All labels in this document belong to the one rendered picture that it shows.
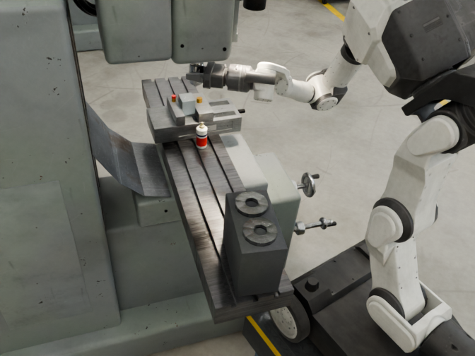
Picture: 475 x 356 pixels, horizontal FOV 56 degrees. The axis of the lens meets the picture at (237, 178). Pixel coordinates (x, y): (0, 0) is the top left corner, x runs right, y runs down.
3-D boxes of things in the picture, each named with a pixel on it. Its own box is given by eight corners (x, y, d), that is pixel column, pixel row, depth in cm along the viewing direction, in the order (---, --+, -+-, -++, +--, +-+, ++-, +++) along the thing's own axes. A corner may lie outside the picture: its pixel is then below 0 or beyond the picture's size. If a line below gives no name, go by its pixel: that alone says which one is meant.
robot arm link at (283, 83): (253, 62, 147) (281, 71, 156) (250, 89, 148) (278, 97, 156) (267, 61, 142) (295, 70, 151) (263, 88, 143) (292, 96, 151)
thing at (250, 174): (239, 153, 201) (241, 131, 193) (266, 206, 177) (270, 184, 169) (126, 169, 187) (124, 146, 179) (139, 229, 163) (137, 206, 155)
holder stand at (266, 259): (260, 232, 140) (267, 186, 126) (278, 292, 124) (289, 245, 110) (222, 236, 137) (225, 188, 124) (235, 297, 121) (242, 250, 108)
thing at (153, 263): (261, 236, 245) (276, 150, 205) (283, 282, 223) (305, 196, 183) (111, 265, 222) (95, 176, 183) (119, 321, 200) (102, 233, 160)
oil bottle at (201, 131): (205, 142, 173) (206, 118, 165) (208, 148, 170) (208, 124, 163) (194, 143, 171) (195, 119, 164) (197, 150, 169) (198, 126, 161)
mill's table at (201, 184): (190, 90, 216) (190, 75, 211) (290, 305, 130) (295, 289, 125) (142, 95, 210) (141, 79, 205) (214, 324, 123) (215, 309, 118)
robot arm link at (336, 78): (328, 82, 170) (357, 39, 151) (341, 110, 165) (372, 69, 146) (302, 84, 166) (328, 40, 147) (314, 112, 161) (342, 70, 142)
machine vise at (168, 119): (228, 111, 190) (230, 88, 183) (240, 131, 180) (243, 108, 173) (146, 122, 179) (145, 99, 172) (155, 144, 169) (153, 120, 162)
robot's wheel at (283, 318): (305, 346, 167) (315, 317, 154) (295, 353, 165) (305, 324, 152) (273, 306, 179) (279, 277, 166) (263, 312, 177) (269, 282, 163)
